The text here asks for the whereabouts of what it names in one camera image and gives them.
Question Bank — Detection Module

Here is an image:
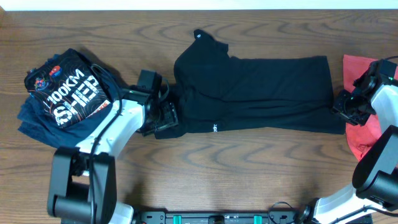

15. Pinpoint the red t-shirt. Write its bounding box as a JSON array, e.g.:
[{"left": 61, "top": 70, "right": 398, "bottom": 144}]
[{"left": 342, "top": 54, "right": 398, "bottom": 162}]

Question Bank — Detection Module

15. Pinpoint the black t-shirt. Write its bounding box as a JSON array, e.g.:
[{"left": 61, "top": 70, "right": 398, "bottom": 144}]
[{"left": 155, "top": 29, "right": 345, "bottom": 139}]

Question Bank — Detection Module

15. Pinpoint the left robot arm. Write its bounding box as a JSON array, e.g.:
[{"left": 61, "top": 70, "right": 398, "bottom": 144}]
[{"left": 47, "top": 88, "right": 178, "bottom": 224}]

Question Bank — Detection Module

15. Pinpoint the black printed folded shirt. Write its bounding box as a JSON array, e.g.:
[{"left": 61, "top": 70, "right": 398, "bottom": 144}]
[{"left": 24, "top": 49, "right": 111, "bottom": 128}]

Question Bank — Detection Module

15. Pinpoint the navy blue folded shirt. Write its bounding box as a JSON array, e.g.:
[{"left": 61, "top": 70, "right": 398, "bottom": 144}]
[{"left": 17, "top": 49, "right": 125, "bottom": 149}]

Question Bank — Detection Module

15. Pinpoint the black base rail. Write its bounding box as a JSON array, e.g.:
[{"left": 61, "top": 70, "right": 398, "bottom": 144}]
[{"left": 131, "top": 210, "right": 298, "bottom": 224}]

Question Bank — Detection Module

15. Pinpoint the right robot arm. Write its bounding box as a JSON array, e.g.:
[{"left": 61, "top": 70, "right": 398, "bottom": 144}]
[{"left": 301, "top": 78, "right": 397, "bottom": 223}]

